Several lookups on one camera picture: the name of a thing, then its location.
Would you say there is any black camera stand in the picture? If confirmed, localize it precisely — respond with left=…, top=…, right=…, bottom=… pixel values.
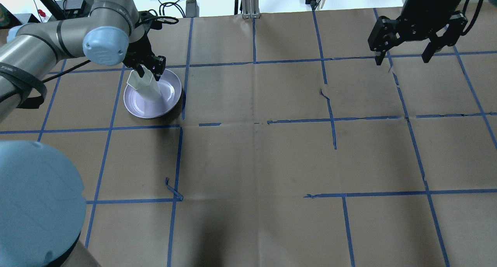
left=39, top=0, right=94, bottom=21

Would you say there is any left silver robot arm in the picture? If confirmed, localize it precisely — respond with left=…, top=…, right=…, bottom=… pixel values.
left=0, top=0, right=166, bottom=267

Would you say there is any black power adapter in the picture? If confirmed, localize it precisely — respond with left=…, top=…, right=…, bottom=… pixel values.
left=184, top=0, right=200, bottom=18

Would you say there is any lavender plate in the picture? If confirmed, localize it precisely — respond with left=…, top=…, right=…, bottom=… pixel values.
left=123, top=69, right=182, bottom=119

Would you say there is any white hexagonal cup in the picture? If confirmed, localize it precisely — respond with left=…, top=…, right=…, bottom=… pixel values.
left=127, top=68, right=162, bottom=103

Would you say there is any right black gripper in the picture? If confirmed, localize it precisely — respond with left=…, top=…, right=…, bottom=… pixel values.
left=368, top=0, right=468, bottom=66

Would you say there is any aluminium profile post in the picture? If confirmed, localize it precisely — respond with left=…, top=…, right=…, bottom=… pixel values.
left=241, top=0, right=261, bottom=20

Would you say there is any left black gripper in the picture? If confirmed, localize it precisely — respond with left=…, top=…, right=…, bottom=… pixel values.
left=123, top=31, right=166, bottom=82

